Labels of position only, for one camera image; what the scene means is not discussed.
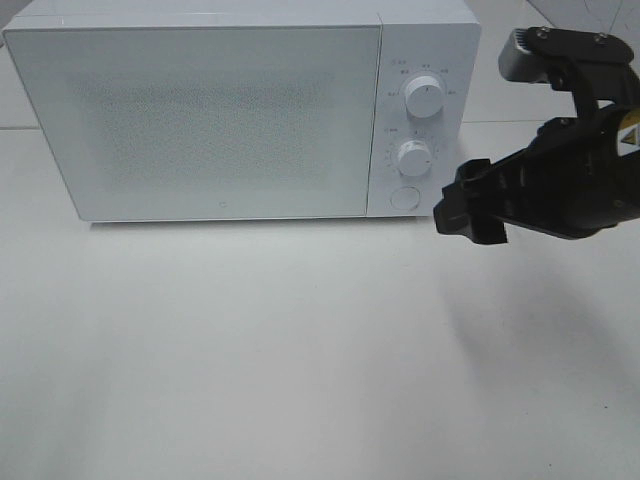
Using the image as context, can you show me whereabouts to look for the white microwave door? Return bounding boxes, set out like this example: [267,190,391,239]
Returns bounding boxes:
[6,27,380,222]

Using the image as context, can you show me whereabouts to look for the upper white power knob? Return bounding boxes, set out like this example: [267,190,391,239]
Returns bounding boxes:
[404,73,444,119]

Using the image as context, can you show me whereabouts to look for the round white door button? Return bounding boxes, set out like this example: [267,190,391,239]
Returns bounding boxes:
[390,186,421,211]

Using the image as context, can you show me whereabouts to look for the white timer knob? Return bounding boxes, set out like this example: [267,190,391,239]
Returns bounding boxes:
[396,140,433,177]

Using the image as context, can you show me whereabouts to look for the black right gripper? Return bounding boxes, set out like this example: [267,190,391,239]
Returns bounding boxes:
[433,27,639,245]

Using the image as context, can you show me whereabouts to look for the white microwave oven body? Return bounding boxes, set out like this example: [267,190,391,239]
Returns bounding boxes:
[2,1,481,221]

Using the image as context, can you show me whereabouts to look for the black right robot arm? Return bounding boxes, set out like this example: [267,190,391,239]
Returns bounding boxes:
[433,27,639,245]

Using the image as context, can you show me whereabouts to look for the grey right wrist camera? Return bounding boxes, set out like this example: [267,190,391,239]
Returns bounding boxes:
[498,28,549,84]

